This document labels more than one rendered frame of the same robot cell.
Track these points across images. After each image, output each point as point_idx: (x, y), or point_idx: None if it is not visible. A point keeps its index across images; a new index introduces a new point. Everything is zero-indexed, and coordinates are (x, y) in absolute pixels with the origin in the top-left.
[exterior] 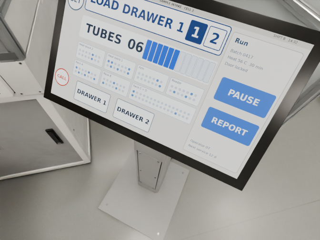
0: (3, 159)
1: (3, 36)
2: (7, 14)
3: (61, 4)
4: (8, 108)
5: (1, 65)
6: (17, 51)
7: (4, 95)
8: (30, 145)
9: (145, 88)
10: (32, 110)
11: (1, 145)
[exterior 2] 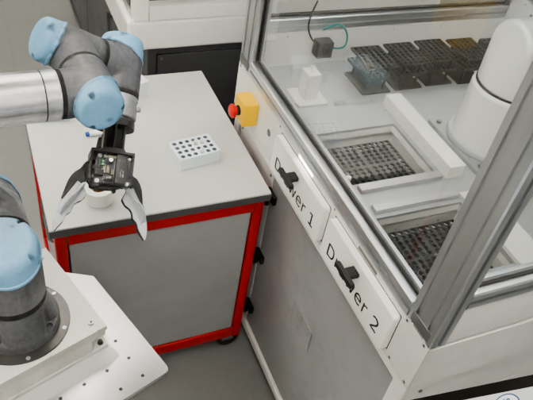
0: (290, 354)
1: (439, 319)
2: (479, 306)
3: (494, 387)
4: (363, 343)
5: (408, 324)
6: (435, 339)
7: (375, 338)
8: (325, 389)
9: None
10: (375, 376)
11: (310, 346)
